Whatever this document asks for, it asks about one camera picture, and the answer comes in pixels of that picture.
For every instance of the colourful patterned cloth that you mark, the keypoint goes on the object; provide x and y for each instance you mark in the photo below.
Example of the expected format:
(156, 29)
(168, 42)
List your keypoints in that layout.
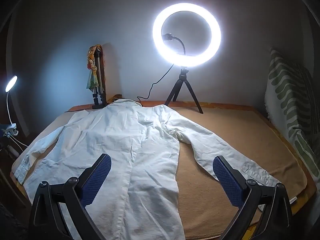
(91, 80)

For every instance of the orange floral bed sheet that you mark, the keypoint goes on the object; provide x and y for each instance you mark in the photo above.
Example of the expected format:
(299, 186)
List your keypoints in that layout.
(225, 104)

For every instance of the blue board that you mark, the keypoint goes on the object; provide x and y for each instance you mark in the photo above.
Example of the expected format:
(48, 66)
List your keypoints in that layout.
(3, 132)

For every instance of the white clip-on desk lamp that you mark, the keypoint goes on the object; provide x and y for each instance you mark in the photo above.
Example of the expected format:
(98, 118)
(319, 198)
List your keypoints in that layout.
(11, 83)

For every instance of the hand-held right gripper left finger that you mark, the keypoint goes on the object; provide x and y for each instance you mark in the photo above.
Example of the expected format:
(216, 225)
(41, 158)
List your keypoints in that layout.
(96, 177)

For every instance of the green and white patterned cushion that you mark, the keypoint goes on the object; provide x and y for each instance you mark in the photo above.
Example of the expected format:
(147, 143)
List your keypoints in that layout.
(287, 92)

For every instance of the folded black tripod stand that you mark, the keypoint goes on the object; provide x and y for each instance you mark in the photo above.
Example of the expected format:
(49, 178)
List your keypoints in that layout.
(98, 65)

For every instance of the white long-sleeved shirt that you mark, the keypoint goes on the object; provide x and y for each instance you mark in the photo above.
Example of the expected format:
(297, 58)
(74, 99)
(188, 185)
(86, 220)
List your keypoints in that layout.
(120, 135)

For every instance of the beige blanket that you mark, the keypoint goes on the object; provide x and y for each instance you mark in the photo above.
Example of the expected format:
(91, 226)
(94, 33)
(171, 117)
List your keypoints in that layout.
(225, 130)

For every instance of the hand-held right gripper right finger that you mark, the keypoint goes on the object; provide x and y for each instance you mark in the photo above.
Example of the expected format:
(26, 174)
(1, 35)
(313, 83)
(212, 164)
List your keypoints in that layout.
(228, 180)

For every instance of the black gooseneck phone holder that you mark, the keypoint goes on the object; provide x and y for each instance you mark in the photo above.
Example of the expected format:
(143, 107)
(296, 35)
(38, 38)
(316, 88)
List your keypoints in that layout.
(184, 48)

